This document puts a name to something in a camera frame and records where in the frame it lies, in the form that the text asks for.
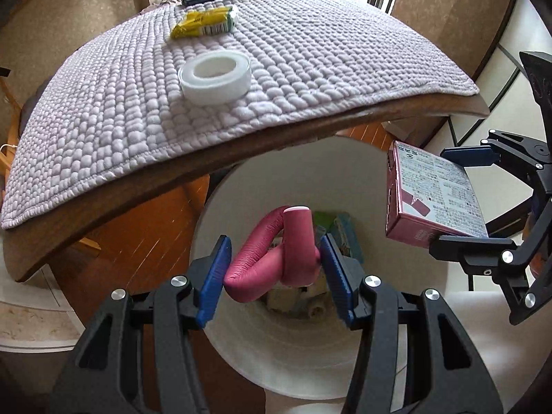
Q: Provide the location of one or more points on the pink foam hair roller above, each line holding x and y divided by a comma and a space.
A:
297, 250

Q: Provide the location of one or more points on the purple quilted mat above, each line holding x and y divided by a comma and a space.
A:
302, 51

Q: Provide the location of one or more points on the wooden table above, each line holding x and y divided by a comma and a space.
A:
129, 194

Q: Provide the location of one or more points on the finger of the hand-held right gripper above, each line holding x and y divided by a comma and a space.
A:
468, 156
465, 252

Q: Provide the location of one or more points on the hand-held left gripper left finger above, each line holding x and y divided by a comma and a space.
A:
215, 276

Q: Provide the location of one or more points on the blue medicine box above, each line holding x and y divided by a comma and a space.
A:
347, 237

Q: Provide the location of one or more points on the yellow plastic packet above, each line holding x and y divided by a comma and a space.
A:
202, 23

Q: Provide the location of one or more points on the green capped small bottle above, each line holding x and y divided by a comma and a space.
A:
322, 220

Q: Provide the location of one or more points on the white tape roll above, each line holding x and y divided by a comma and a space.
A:
215, 86

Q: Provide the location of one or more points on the pink printed cardboard box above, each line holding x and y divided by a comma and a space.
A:
440, 198

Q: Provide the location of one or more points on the white round bin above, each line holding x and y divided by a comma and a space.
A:
302, 353

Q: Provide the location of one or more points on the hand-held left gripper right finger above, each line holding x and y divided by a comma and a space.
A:
338, 276

